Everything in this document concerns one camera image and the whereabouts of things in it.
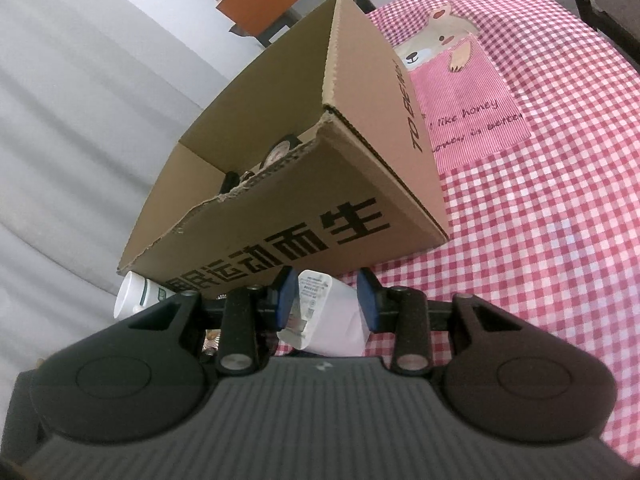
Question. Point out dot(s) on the white curtain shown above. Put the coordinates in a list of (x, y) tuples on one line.
[(75, 110)]

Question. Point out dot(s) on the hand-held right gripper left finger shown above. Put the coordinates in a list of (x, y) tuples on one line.
[(286, 300)]

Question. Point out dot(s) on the brown cardboard box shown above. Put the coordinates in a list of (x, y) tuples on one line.
[(360, 135)]

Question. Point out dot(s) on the black tape roll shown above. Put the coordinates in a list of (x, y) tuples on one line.
[(277, 152)]

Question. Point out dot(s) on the white supplement bottle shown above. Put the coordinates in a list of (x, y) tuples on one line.
[(132, 292)]

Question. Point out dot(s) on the white charger plug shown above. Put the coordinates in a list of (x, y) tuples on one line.
[(330, 310)]

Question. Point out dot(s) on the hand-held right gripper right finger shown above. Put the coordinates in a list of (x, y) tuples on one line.
[(369, 305)]

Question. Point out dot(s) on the black flashlight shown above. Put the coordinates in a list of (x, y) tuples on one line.
[(231, 181)]

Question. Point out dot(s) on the pink checkered bed sheet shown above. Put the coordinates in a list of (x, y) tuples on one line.
[(525, 210)]

